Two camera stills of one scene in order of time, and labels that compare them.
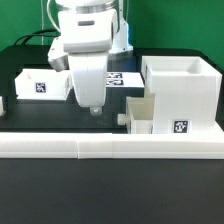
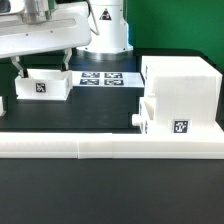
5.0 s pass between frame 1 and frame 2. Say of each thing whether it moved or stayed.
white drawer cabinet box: stayed
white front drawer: moved
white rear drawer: stayed
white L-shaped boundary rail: stayed
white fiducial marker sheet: stayed
